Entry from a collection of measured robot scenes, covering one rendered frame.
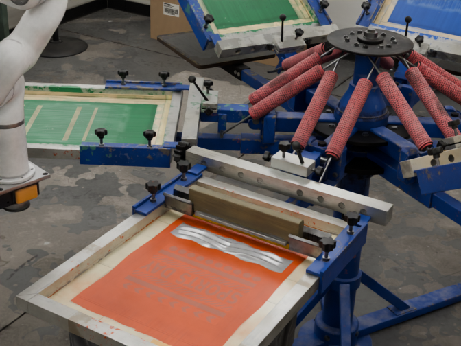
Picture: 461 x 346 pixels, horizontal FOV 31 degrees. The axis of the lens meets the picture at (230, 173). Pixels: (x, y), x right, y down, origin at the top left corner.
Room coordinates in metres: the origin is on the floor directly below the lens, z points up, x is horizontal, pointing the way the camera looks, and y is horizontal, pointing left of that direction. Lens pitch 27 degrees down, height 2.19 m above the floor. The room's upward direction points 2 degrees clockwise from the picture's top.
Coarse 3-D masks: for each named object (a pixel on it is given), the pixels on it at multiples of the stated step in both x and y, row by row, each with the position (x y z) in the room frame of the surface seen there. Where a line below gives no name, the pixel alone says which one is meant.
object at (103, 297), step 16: (176, 224) 2.04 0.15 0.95; (192, 224) 2.04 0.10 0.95; (208, 224) 2.05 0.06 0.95; (160, 240) 1.95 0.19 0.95; (176, 240) 1.95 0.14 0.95; (192, 240) 1.96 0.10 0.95; (128, 256) 1.87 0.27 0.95; (144, 256) 1.87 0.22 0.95; (208, 256) 1.88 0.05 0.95; (112, 272) 1.79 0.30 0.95; (128, 272) 1.79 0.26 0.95; (96, 288) 1.71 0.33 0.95; (112, 288) 1.71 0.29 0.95; (80, 304) 1.64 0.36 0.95; (96, 304) 1.65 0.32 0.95; (112, 304) 1.65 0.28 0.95; (128, 304) 1.65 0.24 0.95; (144, 304) 1.65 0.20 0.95; (160, 304) 1.66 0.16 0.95; (128, 320) 1.59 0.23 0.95; (144, 320) 1.59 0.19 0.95
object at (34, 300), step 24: (240, 192) 2.19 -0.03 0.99; (144, 216) 2.02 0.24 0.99; (312, 216) 2.06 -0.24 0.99; (96, 240) 1.88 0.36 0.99; (120, 240) 1.92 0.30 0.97; (72, 264) 1.76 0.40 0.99; (48, 288) 1.67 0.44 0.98; (312, 288) 1.72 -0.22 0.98; (48, 312) 1.57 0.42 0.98; (72, 312) 1.56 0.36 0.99; (288, 312) 1.60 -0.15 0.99; (96, 336) 1.50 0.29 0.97; (120, 336) 1.48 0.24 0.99; (264, 336) 1.50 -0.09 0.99
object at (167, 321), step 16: (240, 240) 1.97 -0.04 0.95; (256, 240) 1.97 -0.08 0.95; (224, 256) 1.88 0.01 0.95; (288, 256) 1.90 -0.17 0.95; (304, 256) 1.90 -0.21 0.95; (256, 272) 1.81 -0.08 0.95; (272, 272) 1.82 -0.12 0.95; (288, 272) 1.82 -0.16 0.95; (256, 288) 1.74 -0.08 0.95; (272, 288) 1.74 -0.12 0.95; (240, 304) 1.67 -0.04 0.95; (256, 304) 1.67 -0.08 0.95; (160, 320) 1.59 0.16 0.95; (176, 320) 1.60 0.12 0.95; (192, 320) 1.60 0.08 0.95; (224, 320) 1.60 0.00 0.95; (240, 320) 1.61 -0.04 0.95; (160, 336) 1.53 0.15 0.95; (176, 336) 1.53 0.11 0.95; (192, 336) 1.54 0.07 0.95; (208, 336) 1.54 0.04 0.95; (224, 336) 1.54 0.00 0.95
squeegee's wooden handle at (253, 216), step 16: (192, 192) 2.07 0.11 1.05; (208, 192) 2.05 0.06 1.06; (208, 208) 2.04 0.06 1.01; (224, 208) 2.01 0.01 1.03; (240, 208) 1.99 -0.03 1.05; (256, 208) 1.97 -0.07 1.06; (240, 224) 1.99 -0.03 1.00; (256, 224) 1.96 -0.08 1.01; (272, 224) 1.94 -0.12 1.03; (288, 224) 1.91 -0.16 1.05; (288, 240) 1.91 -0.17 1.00
